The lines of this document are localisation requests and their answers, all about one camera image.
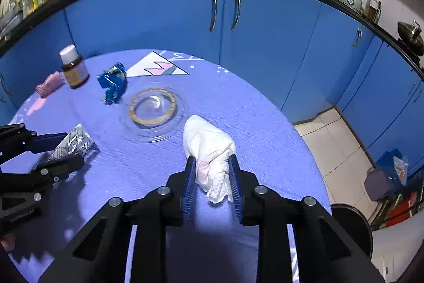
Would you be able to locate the white tissue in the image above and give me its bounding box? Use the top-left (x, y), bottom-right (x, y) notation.
top-left (183, 115), bottom-right (236, 204)

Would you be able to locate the brown medicine bottle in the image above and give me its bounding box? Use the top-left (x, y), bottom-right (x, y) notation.
top-left (60, 45), bottom-right (90, 89)

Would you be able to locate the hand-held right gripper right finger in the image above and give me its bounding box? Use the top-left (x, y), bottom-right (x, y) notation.
top-left (228, 154), bottom-right (385, 283)

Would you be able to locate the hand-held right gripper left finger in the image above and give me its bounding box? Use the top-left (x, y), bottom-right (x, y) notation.
top-left (38, 155), bottom-right (197, 283)

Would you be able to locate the pink wrapper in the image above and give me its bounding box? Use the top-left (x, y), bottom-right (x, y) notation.
top-left (36, 71), bottom-right (65, 98)

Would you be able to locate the grey bin with blue bag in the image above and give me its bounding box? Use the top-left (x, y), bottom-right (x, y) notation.
top-left (364, 149), bottom-right (409, 202)

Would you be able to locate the blue foil wrapper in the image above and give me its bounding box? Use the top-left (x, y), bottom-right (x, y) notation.
top-left (97, 62), bottom-right (128, 105)

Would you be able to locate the dark wok with lid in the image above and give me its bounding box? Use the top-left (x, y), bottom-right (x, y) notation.
top-left (397, 19), bottom-right (424, 56)

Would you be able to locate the blue printed tablecloth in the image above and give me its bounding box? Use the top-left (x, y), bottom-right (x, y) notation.
top-left (7, 49), bottom-right (333, 283)

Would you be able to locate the glass oil bottle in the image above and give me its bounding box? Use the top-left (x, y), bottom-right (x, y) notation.
top-left (366, 0), bottom-right (381, 23)

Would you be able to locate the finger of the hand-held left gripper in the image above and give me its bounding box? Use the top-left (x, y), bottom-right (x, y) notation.
top-left (35, 154), bottom-right (85, 186)
top-left (0, 123), bottom-right (68, 156)

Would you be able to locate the person's left hand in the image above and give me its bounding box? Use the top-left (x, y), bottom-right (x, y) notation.
top-left (0, 233), bottom-right (16, 254)

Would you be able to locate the blue kitchen cabinet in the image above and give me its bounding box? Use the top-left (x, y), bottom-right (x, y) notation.
top-left (0, 0), bottom-right (424, 167)

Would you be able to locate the black trash bin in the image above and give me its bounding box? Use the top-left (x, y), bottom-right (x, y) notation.
top-left (331, 203), bottom-right (373, 259)

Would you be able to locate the clear glass dish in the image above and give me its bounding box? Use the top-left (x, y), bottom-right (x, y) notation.
top-left (120, 87), bottom-right (189, 142)

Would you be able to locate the silver blister pack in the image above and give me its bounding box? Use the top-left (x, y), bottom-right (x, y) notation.
top-left (48, 124), bottom-right (96, 162)

